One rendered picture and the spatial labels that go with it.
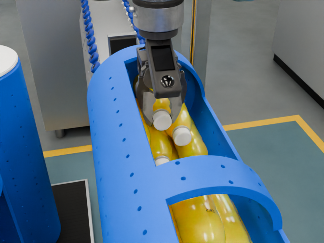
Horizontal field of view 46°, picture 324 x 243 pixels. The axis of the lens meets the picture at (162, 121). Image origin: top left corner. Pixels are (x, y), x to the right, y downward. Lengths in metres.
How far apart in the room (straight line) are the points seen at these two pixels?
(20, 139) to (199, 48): 0.76
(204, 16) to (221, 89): 1.65
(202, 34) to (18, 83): 0.72
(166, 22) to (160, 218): 0.33
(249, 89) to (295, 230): 1.38
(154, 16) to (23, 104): 0.81
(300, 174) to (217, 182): 1.92
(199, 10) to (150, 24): 0.85
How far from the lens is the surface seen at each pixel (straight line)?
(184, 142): 0.82
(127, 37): 1.32
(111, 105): 0.74
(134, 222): 0.53
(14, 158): 1.43
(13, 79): 1.31
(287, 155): 2.56
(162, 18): 0.65
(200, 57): 1.59
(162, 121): 0.77
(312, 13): 3.06
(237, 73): 3.37
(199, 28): 1.53
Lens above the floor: 1.61
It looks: 36 degrees down
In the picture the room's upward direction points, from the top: straight up
